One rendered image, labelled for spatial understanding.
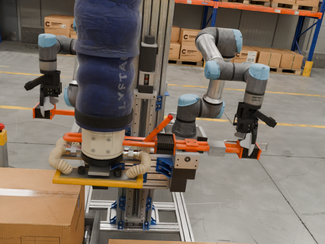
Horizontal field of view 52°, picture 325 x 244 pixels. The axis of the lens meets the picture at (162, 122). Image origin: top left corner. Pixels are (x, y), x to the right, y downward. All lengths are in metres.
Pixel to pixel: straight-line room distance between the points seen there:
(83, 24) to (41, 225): 0.77
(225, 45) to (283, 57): 7.76
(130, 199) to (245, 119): 1.15
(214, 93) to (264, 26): 8.66
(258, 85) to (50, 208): 0.97
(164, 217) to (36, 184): 1.27
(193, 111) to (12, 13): 8.62
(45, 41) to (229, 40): 0.86
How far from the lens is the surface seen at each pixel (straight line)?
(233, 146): 1.45
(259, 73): 1.32
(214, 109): 1.93
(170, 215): 2.69
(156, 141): 1.33
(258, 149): 1.43
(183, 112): 1.91
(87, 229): 2.00
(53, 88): 1.58
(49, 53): 1.55
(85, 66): 1.20
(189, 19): 9.89
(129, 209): 2.33
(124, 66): 1.21
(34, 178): 1.70
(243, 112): 1.37
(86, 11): 1.16
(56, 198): 1.55
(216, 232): 2.96
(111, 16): 1.13
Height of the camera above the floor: 1.84
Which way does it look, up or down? 22 degrees down
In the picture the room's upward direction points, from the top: 6 degrees clockwise
